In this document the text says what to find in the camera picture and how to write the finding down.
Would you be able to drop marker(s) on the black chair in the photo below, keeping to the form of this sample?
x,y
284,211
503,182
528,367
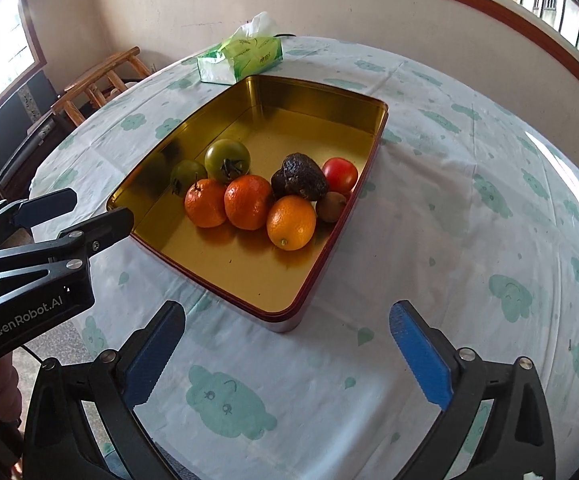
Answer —
x,y
9,125

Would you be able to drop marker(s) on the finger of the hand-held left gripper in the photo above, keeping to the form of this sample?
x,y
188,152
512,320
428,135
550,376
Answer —
x,y
44,207
106,225

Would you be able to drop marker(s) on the large dark brown wrinkled fruit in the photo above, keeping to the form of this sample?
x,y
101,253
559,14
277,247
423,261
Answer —
x,y
299,175

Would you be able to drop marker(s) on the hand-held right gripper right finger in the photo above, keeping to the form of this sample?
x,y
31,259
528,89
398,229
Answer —
x,y
419,350

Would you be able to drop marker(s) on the gold metal tin tray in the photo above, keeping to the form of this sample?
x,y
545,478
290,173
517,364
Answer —
x,y
269,270

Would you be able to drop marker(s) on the large green tomato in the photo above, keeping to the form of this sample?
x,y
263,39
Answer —
x,y
227,156

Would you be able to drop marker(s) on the small light orange mandarin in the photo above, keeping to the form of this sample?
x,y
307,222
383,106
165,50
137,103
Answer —
x,y
204,207

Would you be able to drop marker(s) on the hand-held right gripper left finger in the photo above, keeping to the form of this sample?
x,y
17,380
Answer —
x,y
147,355

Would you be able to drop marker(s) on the wooden chair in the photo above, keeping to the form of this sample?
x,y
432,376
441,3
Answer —
x,y
104,67

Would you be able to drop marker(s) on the dark orange bumpy mandarin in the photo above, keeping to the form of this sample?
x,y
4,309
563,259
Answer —
x,y
248,202

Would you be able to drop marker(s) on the small olive-brown fruit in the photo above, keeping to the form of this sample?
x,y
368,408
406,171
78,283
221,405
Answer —
x,y
330,206

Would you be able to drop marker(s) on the green tissue pack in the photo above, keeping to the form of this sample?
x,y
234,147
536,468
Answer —
x,y
242,60

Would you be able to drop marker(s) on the smooth oval orange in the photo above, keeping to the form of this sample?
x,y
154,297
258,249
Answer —
x,y
291,222

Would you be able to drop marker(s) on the white cloud-print tablecloth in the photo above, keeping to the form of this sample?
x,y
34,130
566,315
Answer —
x,y
444,210

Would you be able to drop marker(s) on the red tomato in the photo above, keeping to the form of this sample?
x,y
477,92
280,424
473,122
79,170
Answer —
x,y
340,174

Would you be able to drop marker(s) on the small green tomato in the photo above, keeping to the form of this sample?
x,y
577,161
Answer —
x,y
185,172

